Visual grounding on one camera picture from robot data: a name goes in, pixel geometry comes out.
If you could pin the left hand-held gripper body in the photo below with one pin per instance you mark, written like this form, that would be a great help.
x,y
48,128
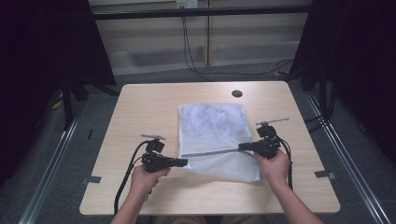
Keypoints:
x,y
154,160

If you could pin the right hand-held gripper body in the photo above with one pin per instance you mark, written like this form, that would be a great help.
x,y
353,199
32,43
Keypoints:
x,y
267,146

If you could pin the white mesh laundry bag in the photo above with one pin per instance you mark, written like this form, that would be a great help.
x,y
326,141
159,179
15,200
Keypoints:
x,y
218,140

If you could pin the person's left hand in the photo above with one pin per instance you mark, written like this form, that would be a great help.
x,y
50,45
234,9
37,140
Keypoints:
x,y
146,182

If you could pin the person's right hand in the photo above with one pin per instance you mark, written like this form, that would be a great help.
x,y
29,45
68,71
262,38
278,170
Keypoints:
x,y
275,169

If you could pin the white garment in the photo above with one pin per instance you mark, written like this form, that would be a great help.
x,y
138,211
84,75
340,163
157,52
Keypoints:
x,y
214,119

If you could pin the round dark table grommet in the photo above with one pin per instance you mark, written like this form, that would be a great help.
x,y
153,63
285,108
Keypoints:
x,y
237,93

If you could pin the grey tape piece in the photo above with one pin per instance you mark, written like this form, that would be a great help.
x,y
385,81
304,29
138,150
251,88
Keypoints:
x,y
324,174
91,179

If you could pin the yellow plug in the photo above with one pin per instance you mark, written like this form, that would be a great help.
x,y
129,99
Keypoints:
x,y
279,73

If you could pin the black metal stand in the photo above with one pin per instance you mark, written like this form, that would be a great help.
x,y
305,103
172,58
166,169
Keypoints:
x,y
323,93
67,105

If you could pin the black curtain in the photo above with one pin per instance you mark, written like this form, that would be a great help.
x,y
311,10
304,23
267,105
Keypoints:
x,y
358,62
46,62

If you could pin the black horizontal bar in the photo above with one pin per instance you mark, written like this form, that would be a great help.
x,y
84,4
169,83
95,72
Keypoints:
x,y
199,12

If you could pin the metal floor rail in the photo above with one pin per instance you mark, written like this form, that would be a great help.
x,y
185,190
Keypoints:
x,y
46,177
351,174

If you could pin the light wooden vertical post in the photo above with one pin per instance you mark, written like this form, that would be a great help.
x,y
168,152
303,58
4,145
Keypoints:
x,y
207,34

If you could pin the white wall outlet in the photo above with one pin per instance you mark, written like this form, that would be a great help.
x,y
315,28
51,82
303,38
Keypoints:
x,y
186,3

